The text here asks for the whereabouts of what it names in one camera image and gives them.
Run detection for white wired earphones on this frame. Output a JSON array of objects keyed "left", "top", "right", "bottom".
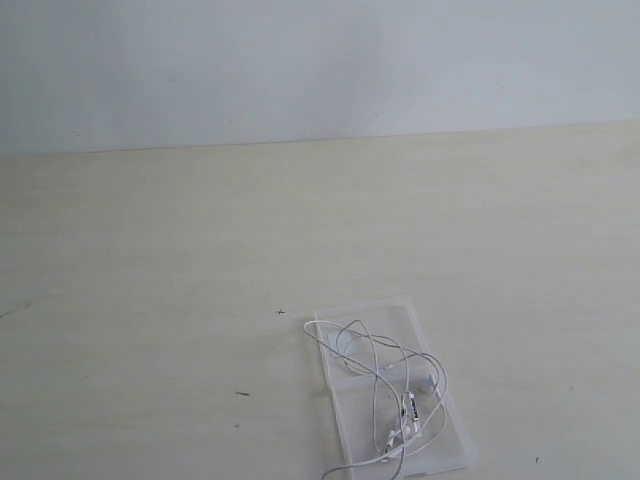
[{"left": 302, "top": 319, "right": 449, "bottom": 480}]

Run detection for clear plastic storage case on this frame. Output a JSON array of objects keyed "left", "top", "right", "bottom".
[{"left": 304, "top": 297, "right": 478, "bottom": 479}]

